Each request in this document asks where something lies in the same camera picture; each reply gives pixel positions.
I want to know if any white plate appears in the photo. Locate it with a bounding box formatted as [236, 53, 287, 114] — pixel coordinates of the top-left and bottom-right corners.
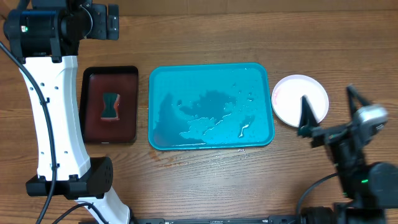
[271, 75, 330, 128]

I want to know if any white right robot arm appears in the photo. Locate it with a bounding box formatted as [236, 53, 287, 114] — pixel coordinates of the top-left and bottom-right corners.
[294, 85, 397, 224]

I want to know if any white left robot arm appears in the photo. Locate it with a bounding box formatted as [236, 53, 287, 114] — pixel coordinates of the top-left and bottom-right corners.
[3, 0, 134, 223]

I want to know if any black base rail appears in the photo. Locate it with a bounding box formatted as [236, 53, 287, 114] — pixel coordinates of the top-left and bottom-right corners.
[130, 215, 310, 224]

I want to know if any teal plastic tray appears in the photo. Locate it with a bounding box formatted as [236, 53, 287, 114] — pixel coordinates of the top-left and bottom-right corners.
[148, 62, 275, 151]

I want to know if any black rectangular tray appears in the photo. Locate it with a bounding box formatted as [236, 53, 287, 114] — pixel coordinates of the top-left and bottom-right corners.
[79, 65, 139, 144]

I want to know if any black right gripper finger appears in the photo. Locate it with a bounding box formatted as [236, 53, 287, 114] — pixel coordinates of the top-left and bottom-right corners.
[346, 85, 371, 117]
[297, 95, 319, 137]

